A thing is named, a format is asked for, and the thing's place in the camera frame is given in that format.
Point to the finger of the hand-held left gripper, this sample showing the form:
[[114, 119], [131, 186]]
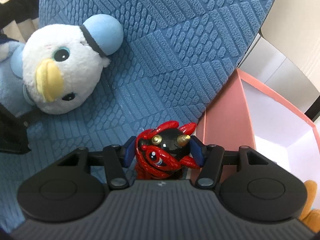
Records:
[[12, 135]]

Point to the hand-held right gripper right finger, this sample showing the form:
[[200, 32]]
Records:
[[197, 152]]

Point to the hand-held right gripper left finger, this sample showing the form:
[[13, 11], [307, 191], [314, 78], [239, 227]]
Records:
[[130, 152]]

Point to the red and black toy figure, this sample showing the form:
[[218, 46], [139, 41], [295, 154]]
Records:
[[162, 155]]

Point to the pink cardboard box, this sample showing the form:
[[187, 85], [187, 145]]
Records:
[[225, 110]]

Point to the blue and white penguin plush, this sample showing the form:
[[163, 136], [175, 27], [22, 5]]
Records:
[[70, 80]]

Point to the orange plush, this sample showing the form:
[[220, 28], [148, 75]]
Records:
[[310, 192]]

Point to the blue textured cushion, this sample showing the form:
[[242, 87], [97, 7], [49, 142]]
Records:
[[175, 55]]

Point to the striped blanket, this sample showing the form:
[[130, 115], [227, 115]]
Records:
[[17, 12]]

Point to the white chair with black frame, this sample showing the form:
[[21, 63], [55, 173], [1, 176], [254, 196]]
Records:
[[275, 62]]

